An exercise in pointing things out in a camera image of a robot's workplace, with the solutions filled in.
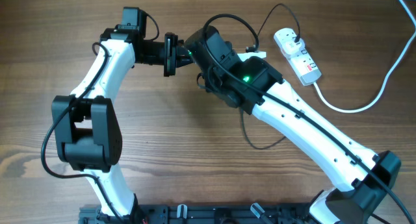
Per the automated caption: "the black USB charging cable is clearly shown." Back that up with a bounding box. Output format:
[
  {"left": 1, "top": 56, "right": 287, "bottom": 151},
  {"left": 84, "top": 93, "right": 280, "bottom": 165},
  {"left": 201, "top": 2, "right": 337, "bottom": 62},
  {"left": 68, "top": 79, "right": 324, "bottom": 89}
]
[{"left": 239, "top": 3, "right": 302, "bottom": 151}]

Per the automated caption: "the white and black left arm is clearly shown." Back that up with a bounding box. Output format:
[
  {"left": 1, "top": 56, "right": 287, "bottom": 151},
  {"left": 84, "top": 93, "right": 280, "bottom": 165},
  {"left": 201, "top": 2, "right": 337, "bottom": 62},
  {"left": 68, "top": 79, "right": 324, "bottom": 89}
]
[{"left": 41, "top": 6, "right": 192, "bottom": 223}]

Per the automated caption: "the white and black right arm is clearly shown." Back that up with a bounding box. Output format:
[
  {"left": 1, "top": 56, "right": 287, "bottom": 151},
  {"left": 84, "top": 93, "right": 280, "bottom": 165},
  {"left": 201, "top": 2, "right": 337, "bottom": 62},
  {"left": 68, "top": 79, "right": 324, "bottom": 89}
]
[{"left": 185, "top": 26, "right": 401, "bottom": 223}]

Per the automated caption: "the white power strip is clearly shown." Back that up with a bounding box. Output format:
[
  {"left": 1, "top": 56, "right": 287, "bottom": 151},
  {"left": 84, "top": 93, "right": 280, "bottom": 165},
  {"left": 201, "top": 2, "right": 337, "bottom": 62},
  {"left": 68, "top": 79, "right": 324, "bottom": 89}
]
[{"left": 274, "top": 28, "right": 322, "bottom": 86}]

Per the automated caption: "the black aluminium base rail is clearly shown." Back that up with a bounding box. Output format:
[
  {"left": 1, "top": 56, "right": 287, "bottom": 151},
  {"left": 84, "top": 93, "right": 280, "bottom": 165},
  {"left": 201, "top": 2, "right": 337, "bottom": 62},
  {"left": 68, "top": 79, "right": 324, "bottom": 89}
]
[{"left": 79, "top": 203, "right": 317, "bottom": 224}]

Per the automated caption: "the white USB charger plug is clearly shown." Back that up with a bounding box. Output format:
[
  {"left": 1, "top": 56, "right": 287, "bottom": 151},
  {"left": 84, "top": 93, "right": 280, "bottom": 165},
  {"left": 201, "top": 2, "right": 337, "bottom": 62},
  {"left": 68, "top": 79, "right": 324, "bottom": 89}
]
[{"left": 282, "top": 39, "right": 305, "bottom": 59}]

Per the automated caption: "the white power strip cord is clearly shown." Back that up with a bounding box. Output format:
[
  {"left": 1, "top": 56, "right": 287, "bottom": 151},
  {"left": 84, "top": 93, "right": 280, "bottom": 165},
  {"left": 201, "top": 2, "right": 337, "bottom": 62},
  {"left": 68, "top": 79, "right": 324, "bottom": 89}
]
[{"left": 313, "top": 0, "right": 416, "bottom": 114}]

